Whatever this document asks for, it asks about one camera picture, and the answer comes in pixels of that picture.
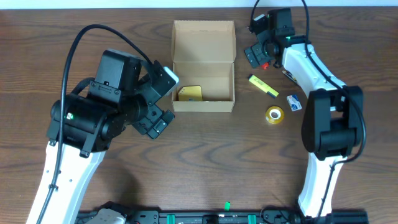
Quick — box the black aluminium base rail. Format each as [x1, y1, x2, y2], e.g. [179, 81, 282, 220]
[73, 202, 369, 224]

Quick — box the brown cardboard box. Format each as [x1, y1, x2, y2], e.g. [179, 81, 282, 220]
[171, 21, 236, 113]

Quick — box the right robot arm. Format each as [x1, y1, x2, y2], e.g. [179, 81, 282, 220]
[244, 8, 366, 223]

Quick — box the yellow highlighter marker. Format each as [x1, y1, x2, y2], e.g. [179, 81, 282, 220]
[248, 74, 279, 98]

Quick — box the small green clip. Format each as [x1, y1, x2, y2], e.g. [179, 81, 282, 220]
[224, 202, 231, 212]

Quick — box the yellow sticky note pad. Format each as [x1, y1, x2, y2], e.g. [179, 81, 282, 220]
[178, 85, 203, 101]

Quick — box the small blue staples box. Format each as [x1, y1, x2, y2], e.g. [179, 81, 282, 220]
[287, 95, 302, 111]

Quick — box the correction tape dispenser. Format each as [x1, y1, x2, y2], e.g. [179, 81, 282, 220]
[282, 70, 299, 86]

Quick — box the clear adhesive tape roll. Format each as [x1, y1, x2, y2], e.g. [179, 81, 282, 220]
[266, 106, 284, 124]

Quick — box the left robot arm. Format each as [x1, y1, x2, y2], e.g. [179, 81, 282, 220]
[27, 49, 179, 223]

